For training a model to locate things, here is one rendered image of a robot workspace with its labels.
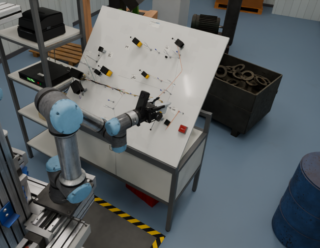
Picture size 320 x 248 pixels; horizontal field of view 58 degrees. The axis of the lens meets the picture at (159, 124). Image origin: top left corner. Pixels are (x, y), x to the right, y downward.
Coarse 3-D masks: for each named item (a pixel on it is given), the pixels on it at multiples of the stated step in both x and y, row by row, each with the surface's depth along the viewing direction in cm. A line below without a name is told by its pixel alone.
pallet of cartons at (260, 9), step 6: (216, 0) 853; (222, 0) 849; (246, 0) 832; (252, 0) 828; (258, 0) 824; (216, 6) 861; (246, 6) 840; (252, 6) 837; (258, 6) 833; (246, 12) 849; (252, 12) 845; (258, 12) 841
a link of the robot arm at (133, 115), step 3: (129, 111) 139; (132, 111) 139; (129, 114) 137; (132, 114) 138; (135, 114) 138; (132, 117) 137; (135, 117) 138; (138, 117) 140; (132, 120) 137; (135, 120) 138; (138, 120) 139; (132, 123) 137; (135, 123) 139
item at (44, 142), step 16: (32, 0) 201; (80, 0) 238; (32, 16) 208; (80, 16) 245; (0, 32) 241; (16, 32) 243; (80, 32) 255; (0, 48) 252; (32, 48) 227; (48, 48) 228; (32, 64) 285; (64, 64) 289; (16, 80) 264; (48, 80) 239; (16, 96) 284; (16, 112) 293; (32, 112) 290; (32, 144) 314; (48, 144) 316
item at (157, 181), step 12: (120, 156) 247; (132, 156) 238; (120, 168) 255; (132, 168) 246; (144, 168) 238; (156, 168) 229; (132, 180) 255; (144, 180) 246; (156, 180) 237; (168, 180) 229; (156, 192) 246; (168, 192) 237
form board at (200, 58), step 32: (96, 32) 253; (128, 32) 242; (160, 32) 231; (192, 32) 221; (96, 64) 249; (128, 64) 238; (160, 64) 227; (192, 64) 218; (96, 96) 245; (128, 96) 234; (160, 96) 224; (192, 96) 215; (128, 128) 230; (160, 128) 220; (192, 128) 212
